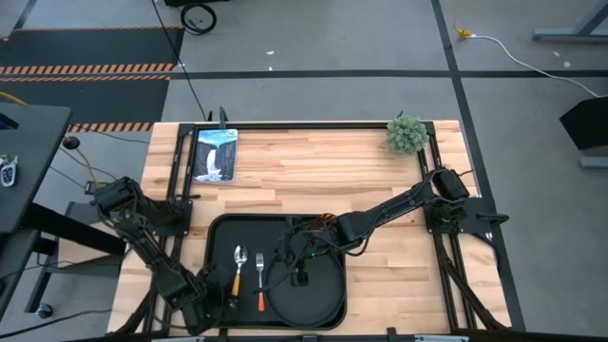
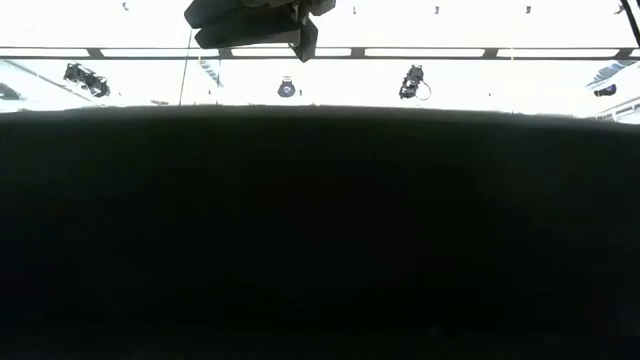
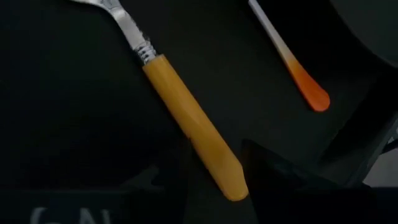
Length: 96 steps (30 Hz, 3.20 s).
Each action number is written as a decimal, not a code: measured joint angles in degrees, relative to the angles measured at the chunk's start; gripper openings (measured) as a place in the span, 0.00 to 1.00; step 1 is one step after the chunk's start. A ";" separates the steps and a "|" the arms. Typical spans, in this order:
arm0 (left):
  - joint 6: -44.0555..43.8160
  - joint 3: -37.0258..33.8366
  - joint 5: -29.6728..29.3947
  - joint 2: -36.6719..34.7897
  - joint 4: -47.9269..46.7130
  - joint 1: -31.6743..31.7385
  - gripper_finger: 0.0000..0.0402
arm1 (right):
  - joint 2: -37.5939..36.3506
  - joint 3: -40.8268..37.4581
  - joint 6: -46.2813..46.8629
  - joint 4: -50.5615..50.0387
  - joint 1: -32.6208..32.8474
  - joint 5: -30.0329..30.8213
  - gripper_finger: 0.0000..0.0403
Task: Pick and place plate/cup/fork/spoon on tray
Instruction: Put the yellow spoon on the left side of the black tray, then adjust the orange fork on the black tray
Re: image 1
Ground black aluminium table frame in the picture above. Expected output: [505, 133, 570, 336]
[113, 121, 512, 336]

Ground black floor cable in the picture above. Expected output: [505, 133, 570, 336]
[150, 0, 211, 121]

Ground white key fob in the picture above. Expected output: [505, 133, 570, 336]
[0, 154, 19, 188]

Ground small green potted plant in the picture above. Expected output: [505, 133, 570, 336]
[385, 112, 429, 156]

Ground blue picture card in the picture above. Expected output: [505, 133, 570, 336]
[191, 127, 239, 184]

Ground coiled black cable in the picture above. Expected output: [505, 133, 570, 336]
[180, 3, 219, 36]

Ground black rectangular tray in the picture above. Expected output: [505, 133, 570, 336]
[203, 212, 349, 332]

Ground black mat with hazard stripes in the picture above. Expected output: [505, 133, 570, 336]
[0, 27, 185, 76]
[0, 74, 171, 134]

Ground black box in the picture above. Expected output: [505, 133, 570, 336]
[559, 96, 608, 151]

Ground fork with red-orange handle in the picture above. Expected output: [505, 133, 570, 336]
[255, 252, 267, 314]

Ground grey table leg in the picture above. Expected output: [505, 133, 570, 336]
[531, 0, 608, 44]

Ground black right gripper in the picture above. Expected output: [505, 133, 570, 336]
[275, 216, 341, 288]

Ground spoon with amber handle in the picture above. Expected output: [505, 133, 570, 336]
[229, 244, 250, 299]

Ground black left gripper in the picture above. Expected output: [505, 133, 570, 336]
[188, 263, 239, 334]

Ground black clamp post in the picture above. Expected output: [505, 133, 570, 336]
[206, 105, 230, 129]

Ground yellow cable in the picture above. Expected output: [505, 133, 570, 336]
[0, 90, 29, 107]

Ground white floor cable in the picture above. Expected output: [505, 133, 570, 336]
[469, 33, 602, 99]

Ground black side desk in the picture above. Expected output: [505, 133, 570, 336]
[0, 102, 127, 314]

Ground black round plate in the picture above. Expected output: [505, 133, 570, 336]
[263, 244, 348, 330]

